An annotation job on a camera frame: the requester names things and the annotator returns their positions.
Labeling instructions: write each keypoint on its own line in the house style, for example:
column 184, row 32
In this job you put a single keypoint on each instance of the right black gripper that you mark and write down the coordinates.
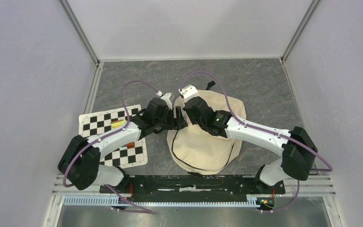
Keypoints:
column 191, row 118

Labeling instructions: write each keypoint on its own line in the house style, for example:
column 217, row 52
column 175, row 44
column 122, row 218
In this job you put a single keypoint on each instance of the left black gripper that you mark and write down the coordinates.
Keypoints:
column 177, row 123

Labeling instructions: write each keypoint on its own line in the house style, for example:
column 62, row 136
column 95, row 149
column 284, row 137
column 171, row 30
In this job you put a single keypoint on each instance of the cream canvas backpack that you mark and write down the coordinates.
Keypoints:
column 195, row 150

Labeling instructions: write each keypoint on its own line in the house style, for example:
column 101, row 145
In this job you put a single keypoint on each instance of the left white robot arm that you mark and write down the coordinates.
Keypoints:
column 80, row 163

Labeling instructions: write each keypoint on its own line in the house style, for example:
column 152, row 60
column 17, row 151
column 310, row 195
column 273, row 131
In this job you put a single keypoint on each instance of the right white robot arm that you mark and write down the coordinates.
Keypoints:
column 294, row 162

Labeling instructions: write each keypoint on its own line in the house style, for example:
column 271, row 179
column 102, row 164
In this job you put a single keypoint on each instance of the checkered chess mat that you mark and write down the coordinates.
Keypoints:
column 132, row 154

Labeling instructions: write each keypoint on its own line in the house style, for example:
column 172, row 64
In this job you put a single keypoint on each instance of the colourful block stack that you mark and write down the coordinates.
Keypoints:
column 117, row 123

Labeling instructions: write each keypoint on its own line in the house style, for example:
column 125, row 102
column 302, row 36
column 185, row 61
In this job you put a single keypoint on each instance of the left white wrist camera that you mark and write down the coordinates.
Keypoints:
column 167, row 97

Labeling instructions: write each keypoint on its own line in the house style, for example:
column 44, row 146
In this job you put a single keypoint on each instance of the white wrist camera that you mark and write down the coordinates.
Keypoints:
column 167, row 97
column 188, row 92

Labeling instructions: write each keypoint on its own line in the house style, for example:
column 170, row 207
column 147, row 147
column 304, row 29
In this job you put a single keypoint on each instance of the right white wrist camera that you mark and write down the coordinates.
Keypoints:
column 188, row 92

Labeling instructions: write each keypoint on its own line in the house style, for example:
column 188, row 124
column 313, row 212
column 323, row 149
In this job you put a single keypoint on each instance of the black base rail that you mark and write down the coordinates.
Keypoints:
column 192, row 191

